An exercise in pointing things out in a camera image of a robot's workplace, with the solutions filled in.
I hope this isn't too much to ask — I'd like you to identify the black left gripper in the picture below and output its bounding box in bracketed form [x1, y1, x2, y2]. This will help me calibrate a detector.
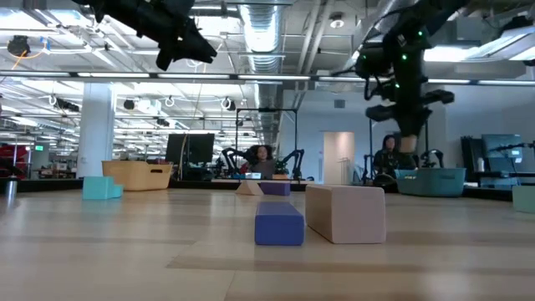
[125, 0, 218, 72]

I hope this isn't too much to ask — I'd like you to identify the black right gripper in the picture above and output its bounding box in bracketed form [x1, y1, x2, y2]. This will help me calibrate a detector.
[364, 81, 456, 141]

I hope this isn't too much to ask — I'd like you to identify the small beige block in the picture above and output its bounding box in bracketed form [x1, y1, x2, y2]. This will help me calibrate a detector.
[399, 134, 420, 154]

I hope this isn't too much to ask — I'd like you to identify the large beige block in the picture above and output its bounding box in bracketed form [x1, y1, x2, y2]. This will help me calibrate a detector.
[304, 184, 387, 245]

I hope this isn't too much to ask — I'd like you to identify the pale teal block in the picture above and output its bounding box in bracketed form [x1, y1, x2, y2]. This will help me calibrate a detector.
[512, 185, 535, 214]

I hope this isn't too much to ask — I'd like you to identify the beige curved block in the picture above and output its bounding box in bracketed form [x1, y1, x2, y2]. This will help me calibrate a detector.
[235, 179, 265, 196]

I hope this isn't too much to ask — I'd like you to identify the teal stepped block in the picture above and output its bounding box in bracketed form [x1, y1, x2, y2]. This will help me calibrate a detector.
[82, 176, 125, 201]

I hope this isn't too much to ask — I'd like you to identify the purple rectangular block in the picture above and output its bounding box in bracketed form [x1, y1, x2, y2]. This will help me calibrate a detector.
[259, 181, 292, 196]
[254, 202, 305, 247]

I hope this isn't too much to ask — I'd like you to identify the person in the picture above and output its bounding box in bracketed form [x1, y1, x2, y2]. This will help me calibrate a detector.
[373, 134, 402, 179]
[249, 145, 278, 180]

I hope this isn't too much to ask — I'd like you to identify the teal plastic bin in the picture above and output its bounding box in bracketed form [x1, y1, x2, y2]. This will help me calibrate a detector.
[395, 167, 467, 197]

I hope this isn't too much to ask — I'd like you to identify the white door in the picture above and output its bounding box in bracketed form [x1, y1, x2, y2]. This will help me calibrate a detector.
[323, 131, 355, 185]

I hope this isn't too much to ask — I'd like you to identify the grey computer monitor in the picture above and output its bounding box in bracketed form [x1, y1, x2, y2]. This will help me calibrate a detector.
[481, 133, 523, 161]

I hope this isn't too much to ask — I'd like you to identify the long ceiling light strip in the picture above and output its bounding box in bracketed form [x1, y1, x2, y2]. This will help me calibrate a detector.
[0, 70, 535, 87]

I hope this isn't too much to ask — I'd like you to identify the black monitor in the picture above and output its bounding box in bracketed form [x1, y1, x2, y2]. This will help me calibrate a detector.
[166, 133, 216, 165]

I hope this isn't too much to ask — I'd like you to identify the white pillar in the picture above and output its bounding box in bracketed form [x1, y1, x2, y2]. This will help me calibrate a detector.
[77, 81, 116, 179]

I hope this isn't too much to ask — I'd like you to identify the yellow plastic bin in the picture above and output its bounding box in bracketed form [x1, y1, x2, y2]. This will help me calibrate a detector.
[101, 160, 173, 192]

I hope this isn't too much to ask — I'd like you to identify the metal cylinder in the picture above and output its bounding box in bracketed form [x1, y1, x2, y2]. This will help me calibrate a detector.
[3, 176, 18, 200]

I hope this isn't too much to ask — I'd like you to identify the silver ventilation duct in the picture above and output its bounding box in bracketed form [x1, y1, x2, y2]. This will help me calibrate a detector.
[238, 3, 286, 147]

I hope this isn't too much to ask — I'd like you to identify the black aluminium table frame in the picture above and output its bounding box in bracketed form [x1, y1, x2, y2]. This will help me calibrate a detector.
[0, 178, 535, 202]

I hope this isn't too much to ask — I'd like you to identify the black ceiling camera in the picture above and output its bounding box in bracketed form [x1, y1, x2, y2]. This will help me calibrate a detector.
[7, 35, 31, 58]

